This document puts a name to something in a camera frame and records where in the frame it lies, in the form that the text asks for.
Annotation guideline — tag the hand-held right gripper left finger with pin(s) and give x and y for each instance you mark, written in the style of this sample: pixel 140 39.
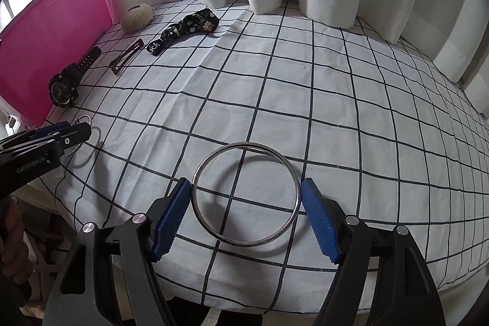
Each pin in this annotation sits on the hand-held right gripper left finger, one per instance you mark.
pixel 170 223

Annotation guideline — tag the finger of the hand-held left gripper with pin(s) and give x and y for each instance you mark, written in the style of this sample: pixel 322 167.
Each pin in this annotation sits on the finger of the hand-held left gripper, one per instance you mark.
pixel 49 130
pixel 74 137

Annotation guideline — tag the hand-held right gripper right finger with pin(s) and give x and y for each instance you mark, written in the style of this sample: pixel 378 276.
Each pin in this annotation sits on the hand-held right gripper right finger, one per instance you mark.
pixel 319 223

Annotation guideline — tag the large silver bangle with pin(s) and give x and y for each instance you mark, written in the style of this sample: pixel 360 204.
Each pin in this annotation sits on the large silver bangle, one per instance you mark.
pixel 244 146

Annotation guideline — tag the person's left hand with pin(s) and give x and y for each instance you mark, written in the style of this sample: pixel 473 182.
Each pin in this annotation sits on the person's left hand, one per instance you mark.
pixel 13 234

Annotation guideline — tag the black wrist watch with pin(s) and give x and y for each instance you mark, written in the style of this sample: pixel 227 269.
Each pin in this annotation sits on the black wrist watch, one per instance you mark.
pixel 63 89

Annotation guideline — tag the pink plastic box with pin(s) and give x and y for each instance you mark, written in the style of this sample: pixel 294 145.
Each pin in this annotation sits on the pink plastic box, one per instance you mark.
pixel 49 39

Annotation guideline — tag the brown hair clip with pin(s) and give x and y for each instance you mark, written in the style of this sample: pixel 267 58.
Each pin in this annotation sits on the brown hair clip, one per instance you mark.
pixel 124 58

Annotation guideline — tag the white checked bed sheet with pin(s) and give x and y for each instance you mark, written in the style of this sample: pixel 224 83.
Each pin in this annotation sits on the white checked bed sheet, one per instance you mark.
pixel 305 100

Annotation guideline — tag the beige fuzzy round pouch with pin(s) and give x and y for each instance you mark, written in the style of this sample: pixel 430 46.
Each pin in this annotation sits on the beige fuzzy round pouch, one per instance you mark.
pixel 136 17

